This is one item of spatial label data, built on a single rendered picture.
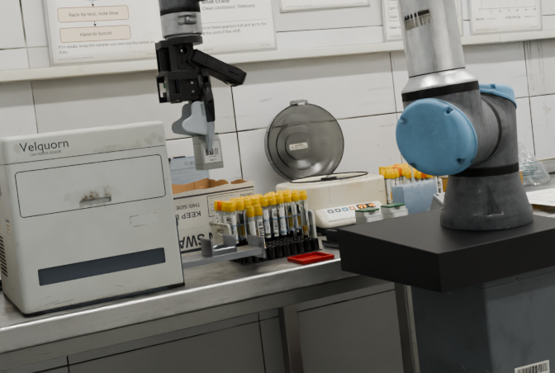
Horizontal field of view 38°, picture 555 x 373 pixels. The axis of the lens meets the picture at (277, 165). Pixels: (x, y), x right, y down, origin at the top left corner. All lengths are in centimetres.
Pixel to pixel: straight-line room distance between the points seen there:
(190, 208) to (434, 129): 75
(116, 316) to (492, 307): 61
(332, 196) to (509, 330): 72
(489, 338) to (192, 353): 108
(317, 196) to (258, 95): 44
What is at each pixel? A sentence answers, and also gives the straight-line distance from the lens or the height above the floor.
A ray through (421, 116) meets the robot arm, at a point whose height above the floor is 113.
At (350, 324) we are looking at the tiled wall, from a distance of 241.
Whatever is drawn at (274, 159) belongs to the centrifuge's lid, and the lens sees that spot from 219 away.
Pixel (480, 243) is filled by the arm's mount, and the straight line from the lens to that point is 125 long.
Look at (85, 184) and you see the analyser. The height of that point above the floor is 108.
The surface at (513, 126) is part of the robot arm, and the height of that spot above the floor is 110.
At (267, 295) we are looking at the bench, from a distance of 154.
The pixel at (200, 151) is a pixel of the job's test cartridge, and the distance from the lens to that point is 152.
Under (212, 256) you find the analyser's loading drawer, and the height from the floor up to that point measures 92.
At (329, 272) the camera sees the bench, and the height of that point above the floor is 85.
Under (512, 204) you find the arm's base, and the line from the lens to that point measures 136.
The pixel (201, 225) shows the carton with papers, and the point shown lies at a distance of 180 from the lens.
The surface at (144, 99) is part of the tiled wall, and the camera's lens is 213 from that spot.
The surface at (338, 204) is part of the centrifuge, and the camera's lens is 194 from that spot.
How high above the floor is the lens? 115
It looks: 3 degrees down
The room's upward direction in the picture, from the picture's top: 7 degrees counter-clockwise
